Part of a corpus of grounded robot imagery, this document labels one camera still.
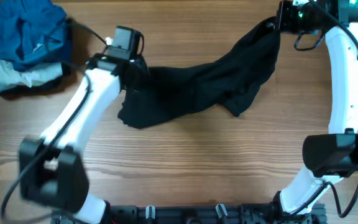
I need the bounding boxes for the black shorts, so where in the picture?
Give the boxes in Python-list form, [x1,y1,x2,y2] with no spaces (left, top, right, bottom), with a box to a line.
[117,17,280,129]

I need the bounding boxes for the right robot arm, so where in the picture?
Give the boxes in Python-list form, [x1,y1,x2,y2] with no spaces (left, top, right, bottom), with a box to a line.
[275,0,358,223]

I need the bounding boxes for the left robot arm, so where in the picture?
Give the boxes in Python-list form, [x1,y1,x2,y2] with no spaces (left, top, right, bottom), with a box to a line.
[14,26,147,223]

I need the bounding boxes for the dark folded garment under pile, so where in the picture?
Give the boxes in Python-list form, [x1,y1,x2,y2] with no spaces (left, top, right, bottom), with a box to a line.
[0,17,73,96]

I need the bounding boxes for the blue crumpled garment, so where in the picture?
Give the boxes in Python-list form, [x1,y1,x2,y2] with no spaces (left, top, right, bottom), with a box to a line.
[0,0,71,72]

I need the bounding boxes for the light blue white garment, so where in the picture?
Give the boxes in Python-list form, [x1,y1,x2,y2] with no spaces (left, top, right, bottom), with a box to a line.
[0,15,63,94]

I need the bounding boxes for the left black camera cable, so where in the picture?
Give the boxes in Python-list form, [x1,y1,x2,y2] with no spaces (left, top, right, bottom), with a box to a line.
[0,18,109,224]

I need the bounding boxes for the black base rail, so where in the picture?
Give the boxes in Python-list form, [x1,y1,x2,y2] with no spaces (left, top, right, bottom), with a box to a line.
[50,203,326,224]

